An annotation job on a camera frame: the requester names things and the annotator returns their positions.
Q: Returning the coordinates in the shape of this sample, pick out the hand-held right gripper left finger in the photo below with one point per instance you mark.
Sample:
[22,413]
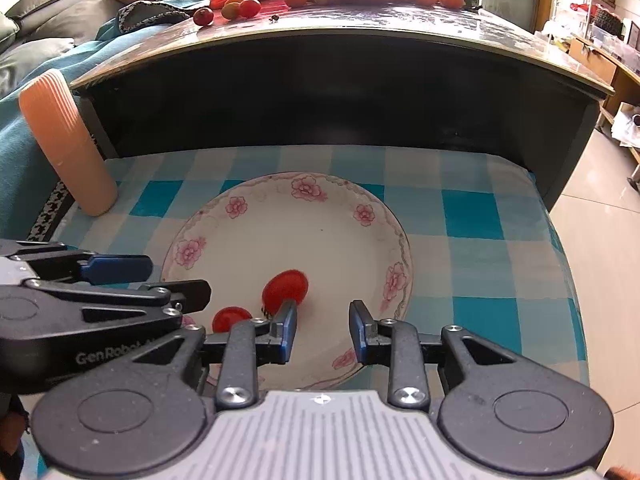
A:
[284,332]

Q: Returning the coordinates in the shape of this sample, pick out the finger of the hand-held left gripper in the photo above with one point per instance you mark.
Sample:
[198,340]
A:
[192,294]
[117,268]

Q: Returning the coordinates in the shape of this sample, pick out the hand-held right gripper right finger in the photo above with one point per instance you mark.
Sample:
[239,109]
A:
[357,332]

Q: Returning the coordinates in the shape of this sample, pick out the round red cherry tomato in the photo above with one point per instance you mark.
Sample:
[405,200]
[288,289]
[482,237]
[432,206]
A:
[230,317]

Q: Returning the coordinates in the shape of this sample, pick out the oblong red cherry tomato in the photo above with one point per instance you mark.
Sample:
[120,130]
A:
[282,285]

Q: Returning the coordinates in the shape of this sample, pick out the floral white plate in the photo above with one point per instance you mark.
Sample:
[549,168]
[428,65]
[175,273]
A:
[280,230]

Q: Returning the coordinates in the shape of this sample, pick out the houndstooth seat cover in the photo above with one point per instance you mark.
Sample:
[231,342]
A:
[50,212]

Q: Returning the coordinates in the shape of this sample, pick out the pink ribbed cup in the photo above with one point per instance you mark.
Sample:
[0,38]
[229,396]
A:
[65,145]

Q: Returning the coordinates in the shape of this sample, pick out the teal blanket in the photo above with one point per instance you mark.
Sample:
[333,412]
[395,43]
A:
[10,160]

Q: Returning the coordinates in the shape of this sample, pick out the blue white checkered cloth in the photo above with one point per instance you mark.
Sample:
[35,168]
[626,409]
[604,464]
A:
[475,210]

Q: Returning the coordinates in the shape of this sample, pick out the dark coffee table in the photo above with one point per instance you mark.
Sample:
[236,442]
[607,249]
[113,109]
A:
[350,95]

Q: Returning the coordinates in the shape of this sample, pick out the houndstooth cushion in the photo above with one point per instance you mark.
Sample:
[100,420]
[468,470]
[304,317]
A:
[145,15]

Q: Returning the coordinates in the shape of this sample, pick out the dark red cherry tomato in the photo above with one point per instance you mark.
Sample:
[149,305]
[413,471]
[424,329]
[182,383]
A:
[203,16]

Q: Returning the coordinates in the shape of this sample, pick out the yellow-orange kumquat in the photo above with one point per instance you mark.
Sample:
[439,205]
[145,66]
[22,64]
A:
[230,10]

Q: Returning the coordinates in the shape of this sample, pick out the bright red cherry tomato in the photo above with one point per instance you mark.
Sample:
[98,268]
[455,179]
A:
[249,8]

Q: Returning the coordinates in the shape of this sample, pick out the wooden media cabinet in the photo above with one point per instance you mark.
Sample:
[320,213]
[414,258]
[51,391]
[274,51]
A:
[595,62]

